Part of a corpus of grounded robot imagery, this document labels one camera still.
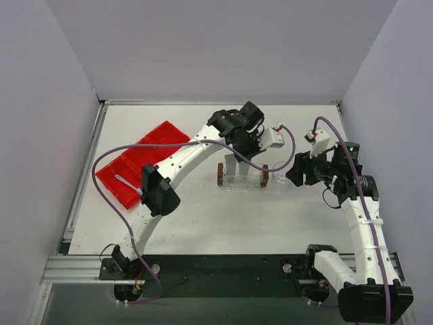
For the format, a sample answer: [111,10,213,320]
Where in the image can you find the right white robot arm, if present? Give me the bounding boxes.
[286,142,413,324]

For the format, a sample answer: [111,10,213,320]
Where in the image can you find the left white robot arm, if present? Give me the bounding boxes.
[111,102,270,279]

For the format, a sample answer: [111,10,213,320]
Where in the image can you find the toothpaste tube green cap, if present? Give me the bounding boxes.
[238,161,250,179]

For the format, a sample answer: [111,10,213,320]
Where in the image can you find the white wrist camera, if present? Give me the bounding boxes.
[258,127,285,151]
[304,129,330,158]

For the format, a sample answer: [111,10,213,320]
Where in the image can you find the clear tray brown handles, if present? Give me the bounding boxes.
[216,162,294,194]

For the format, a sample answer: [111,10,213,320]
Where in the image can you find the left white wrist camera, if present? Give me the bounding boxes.
[258,127,285,151]

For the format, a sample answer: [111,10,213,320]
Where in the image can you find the toothpaste tube black cap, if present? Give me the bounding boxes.
[225,154,237,177]

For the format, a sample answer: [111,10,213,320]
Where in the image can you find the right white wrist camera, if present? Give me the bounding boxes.
[304,129,330,158]

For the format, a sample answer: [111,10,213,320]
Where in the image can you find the aluminium front rail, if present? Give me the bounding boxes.
[41,253,405,284]

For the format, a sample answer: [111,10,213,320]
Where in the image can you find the red plastic compartment box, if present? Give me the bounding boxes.
[95,121,190,210]

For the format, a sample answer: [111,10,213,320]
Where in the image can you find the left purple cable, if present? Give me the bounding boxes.
[93,123,296,304]

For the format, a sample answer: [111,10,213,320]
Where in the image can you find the clear plastic cup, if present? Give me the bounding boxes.
[272,161,288,184]

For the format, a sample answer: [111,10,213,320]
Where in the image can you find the grey toothbrush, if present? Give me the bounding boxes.
[115,174,143,195]

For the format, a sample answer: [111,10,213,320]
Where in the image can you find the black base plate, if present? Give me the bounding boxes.
[99,254,332,301]

